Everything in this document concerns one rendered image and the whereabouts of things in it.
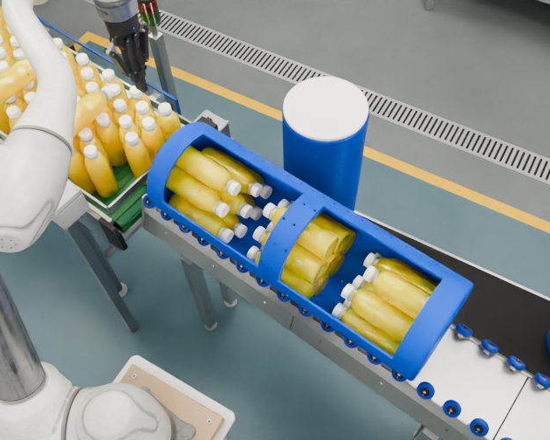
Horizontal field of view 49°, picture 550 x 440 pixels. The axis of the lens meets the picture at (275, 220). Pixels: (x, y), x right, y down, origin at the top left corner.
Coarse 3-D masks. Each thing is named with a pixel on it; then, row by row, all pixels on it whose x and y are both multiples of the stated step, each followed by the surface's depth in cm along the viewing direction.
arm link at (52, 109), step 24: (24, 0) 113; (24, 24) 108; (24, 48) 107; (48, 48) 105; (48, 72) 101; (72, 72) 105; (48, 96) 98; (72, 96) 101; (24, 120) 94; (48, 120) 94; (72, 120) 100; (72, 144) 99
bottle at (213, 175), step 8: (184, 152) 166; (192, 152) 166; (200, 152) 167; (184, 160) 166; (192, 160) 165; (200, 160) 164; (208, 160) 164; (184, 168) 166; (192, 168) 165; (200, 168) 163; (208, 168) 163; (216, 168) 162; (224, 168) 164; (200, 176) 164; (208, 176) 162; (216, 176) 162; (224, 176) 162; (208, 184) 164; (216, 184) 162; (224, 184) 162
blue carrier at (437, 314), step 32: (192, 128) 166; (160, 160) 163; (256, 160) 161; (160, 192) 165; (288, 192) 175; (320, 192) 159; (192, 224) 163; (256, 224) 180; (288, 224) 148; (352, 224) 149; (288, 256) 149; (352, 256) 170; (384, 256) 164; (416, 256) 145; (288, 288) 152; (448, 288) 138; (416, 320) 135; (448, 320) 134; (384, 352) 142; (416, 352) 136
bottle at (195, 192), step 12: (180, 168) 170; (168, 180) 169; (180, 180) 167; (192, 180) 167; (180, 192) 167; (192, 192) 165; (204, 192) 165; (216, 192) 166; (192, 204) 167; (204, 204) 164; (216, 204) 165
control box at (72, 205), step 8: (72, 184) 173; (64, 192) 171; (72, 192) 171; (80, 192) 173; (64, 200) 170; (72, 200) 172; (80, 200) 175; (64, 208) 170; (72, 208) 174; (80, 208) 176; (88, 208) 180; (56, 216) 170; (64, 216) 172; (72, 216) 175; (80, 216) 178; (64, 224) 174
